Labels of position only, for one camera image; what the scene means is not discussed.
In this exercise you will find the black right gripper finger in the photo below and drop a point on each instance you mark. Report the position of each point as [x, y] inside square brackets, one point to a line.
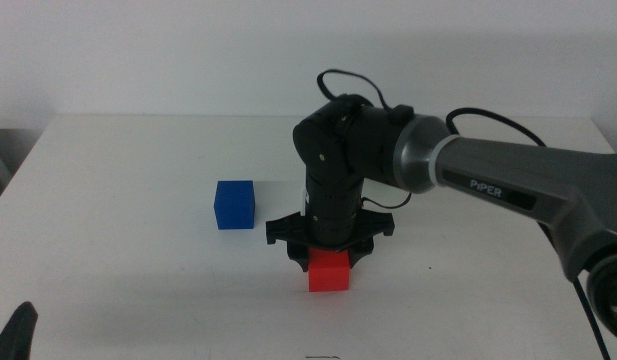
[357, 254]
[299, 256]

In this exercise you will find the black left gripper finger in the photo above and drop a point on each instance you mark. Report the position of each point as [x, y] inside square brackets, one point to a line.
[15, 335]

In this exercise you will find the red cube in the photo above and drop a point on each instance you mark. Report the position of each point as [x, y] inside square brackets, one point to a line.
[329, 275]

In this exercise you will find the blue cube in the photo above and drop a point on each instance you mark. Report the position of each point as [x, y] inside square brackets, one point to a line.
[235, 207]

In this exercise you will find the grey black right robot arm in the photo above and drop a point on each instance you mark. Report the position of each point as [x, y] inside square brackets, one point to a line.
[513, 170]

